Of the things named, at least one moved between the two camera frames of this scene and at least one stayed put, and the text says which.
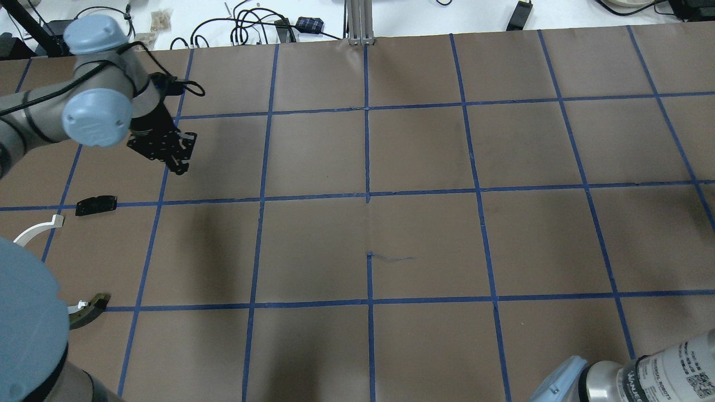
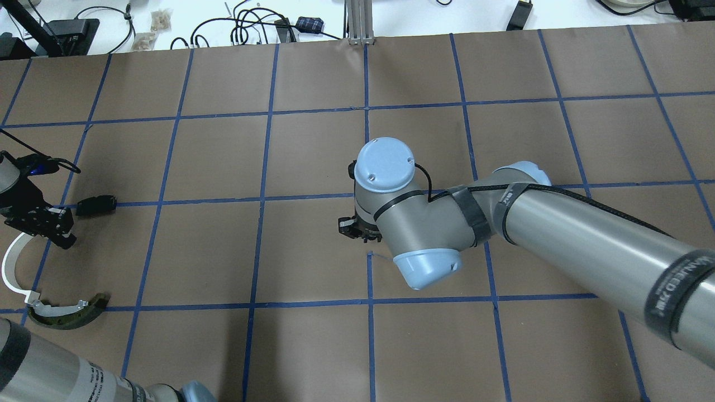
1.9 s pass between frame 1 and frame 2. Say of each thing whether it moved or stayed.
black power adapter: stayed
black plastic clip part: stayed
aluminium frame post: stayed
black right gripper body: moved
